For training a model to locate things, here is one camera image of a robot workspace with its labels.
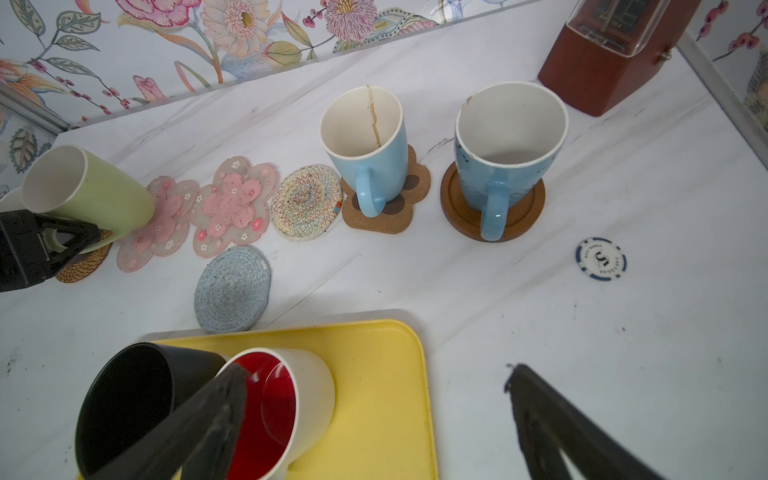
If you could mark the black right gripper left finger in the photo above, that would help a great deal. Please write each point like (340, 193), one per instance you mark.
(198, 439)

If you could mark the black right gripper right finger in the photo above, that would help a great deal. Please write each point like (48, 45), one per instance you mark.
(550, 429)

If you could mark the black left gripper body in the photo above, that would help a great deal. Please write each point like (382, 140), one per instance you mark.
(25, 258)

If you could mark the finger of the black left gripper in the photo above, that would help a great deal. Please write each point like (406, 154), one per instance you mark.
(64, 240)

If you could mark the round rattan woven coaster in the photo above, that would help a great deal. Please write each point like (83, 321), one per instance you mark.
(83, 266)

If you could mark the green mug white inside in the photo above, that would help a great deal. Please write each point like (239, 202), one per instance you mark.
(72, 183)

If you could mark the pink flower coaster front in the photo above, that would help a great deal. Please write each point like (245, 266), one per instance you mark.
(168, 228)

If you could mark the pink flower coaster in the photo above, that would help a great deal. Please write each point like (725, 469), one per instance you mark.
(168, 228)
(233, 208)

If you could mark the multicolour woven round coaster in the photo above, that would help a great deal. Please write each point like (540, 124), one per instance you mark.
(306, 203)

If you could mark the brown paw print coaster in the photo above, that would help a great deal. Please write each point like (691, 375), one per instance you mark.
(397, 213)

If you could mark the blue mug row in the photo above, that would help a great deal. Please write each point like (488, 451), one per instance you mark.
(507, 136)

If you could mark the blue handle mug front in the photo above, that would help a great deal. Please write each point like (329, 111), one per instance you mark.
(363, 132)

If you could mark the purple handle mug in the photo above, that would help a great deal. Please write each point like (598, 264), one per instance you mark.
(13, 201)

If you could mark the grey blue woven coaster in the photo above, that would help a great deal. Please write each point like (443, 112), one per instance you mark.
(233, 291)

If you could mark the round brown wooden coaster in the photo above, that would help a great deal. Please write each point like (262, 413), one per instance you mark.
(467, 221)

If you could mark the black mug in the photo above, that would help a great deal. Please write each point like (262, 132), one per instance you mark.
(137, 389)

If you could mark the red inside white mug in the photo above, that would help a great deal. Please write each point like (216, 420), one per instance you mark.
(289, 407)

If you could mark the yellow tray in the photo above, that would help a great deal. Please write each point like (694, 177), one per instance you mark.
(381, 426)

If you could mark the blue white poker chip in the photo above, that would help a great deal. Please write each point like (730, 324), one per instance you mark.
(601, 259)

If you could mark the brown wooden metronome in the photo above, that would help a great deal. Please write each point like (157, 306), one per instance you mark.
(607, 50)

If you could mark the aluminium corner post left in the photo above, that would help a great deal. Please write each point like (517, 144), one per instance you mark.
(32, 113)

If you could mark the aluminium corner post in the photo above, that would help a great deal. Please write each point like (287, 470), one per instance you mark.
(754, 134)
(32, 113)

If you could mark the aluminium corner post right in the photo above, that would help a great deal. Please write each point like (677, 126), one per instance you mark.
(754, 134)

